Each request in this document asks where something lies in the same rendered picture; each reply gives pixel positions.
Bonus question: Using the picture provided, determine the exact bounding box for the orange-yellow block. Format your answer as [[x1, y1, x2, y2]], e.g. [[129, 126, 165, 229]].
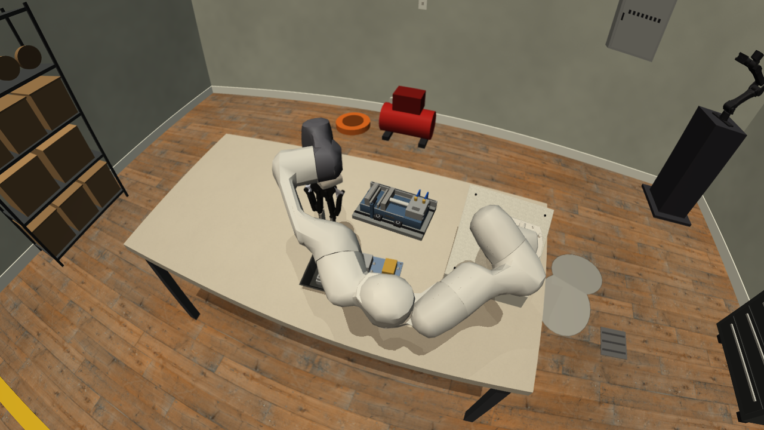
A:
[[382, 258, 398, 274]]

